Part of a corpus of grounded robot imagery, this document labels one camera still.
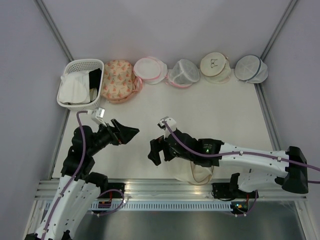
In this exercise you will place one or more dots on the corner aluminium post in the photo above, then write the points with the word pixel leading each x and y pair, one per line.
pixel 40 4
pixel 279 27

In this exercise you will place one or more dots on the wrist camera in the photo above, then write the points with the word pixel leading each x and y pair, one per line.
pixel 97 116
pixel 167 122

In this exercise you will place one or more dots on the beige bag with bra logo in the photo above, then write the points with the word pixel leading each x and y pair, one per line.
pixel 215 68

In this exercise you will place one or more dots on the cream mesh laundry bag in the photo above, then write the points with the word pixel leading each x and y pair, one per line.
pixel 186 171

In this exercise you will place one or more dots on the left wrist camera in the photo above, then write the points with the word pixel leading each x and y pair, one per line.
pixel 97 116

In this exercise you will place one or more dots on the white blue-trimmed mesh bag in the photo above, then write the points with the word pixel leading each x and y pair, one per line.
pixel 251 69

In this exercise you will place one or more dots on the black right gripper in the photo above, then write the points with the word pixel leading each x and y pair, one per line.
pixel 156 145

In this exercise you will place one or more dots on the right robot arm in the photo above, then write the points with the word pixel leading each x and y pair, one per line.
pixel 284 168

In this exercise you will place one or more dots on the peach floral laundry bag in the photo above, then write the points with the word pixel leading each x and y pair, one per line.
pixel 120 83

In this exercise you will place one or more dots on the left corner aluminium post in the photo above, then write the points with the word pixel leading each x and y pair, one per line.
pixel 40 4

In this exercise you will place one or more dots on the white plastic laundry basket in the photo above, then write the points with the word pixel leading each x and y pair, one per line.
pixel 83 65

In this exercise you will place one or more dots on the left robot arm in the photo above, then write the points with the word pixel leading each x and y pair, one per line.
pixel 78 185

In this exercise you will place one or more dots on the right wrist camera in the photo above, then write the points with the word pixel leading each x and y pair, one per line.
pixel 167 122

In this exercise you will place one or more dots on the white slotted cable duct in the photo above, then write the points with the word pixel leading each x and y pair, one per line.
pixel 177 206

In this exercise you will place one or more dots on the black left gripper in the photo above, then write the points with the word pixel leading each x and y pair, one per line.
pixel 126 133

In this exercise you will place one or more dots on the right corner aluminium post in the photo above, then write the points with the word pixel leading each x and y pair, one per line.
pixel 279 27

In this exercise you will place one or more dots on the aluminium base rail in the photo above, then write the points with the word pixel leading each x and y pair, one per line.
pixel 174 190

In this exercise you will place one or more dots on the white pink-trimmed laundry bag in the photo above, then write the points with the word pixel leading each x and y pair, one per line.
pixel 150 70

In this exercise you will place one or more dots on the white mesh pink-trimmed bag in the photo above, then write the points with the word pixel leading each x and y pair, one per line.
pixel 184 74

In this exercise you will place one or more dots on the black bra in basket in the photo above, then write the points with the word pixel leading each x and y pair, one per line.
pixel 95 79

